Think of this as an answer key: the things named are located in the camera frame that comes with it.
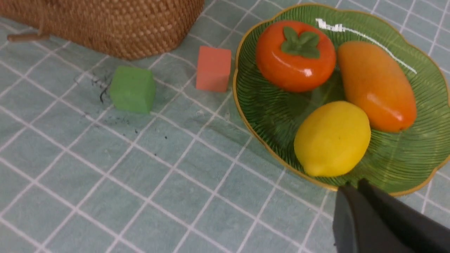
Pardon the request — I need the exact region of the woven wicker basket green lining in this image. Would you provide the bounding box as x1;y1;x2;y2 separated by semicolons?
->
1;0;205;60

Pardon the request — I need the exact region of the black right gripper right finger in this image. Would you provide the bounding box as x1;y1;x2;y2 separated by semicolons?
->
358;179;450;253

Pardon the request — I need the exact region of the yellow lemon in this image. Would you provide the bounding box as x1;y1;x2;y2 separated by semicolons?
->
294;101;371;177

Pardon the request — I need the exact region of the salmon pink foam cube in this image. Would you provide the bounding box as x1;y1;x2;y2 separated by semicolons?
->
195;45;232;92

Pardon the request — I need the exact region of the orange yellow mango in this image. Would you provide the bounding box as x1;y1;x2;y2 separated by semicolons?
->
336;41;417;132

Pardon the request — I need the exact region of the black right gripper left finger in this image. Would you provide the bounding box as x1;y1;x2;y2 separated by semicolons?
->
332;185;414;253

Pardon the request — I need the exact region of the orange persimmon green calyx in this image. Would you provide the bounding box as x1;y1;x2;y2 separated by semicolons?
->
256;20;336;92

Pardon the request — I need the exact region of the green foam cube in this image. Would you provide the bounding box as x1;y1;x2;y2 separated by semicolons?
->
109;66;156;114

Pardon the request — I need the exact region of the green checkered tablecloth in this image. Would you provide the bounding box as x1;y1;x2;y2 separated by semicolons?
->
0;0;450;253

